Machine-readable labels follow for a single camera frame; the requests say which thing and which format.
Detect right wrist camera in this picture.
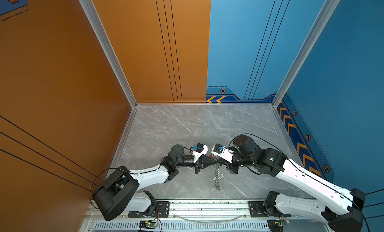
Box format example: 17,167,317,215
211,144,235,163

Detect aluminium corner post right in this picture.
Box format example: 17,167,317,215
272,0,340,109

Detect green circuit board right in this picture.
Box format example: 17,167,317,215
267,220,291,232

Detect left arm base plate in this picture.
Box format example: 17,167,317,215
128,201,170,218

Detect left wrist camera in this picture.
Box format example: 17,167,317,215
191,143,208,163

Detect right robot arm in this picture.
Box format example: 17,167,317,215
212,135,366,232

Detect aluminium corner post left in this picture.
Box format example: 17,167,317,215
79,0,137,109

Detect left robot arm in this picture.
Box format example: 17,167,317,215
92,144,217,222

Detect green circuit board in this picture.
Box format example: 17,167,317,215
138,221,160,232
267,220,291,232

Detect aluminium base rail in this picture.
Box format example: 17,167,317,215
78,198,344,232

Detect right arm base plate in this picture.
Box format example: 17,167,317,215
248,201,292,218

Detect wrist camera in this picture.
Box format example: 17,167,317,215
191,143,208,163
211,144,235,163

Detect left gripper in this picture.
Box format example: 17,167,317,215
174,155,216,176

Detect aluminium corner post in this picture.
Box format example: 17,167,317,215
272,0,340,109
79,0,137,109

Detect green circuit board left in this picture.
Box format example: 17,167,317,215
138,221,160,232

